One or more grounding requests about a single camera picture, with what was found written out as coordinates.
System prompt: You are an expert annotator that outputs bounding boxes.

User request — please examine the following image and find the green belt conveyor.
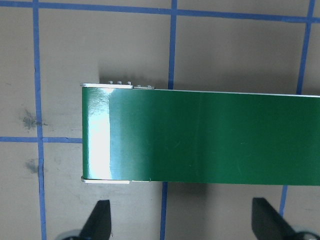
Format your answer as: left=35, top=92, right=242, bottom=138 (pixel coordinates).
left=80, top=80, right=320, bottom=187

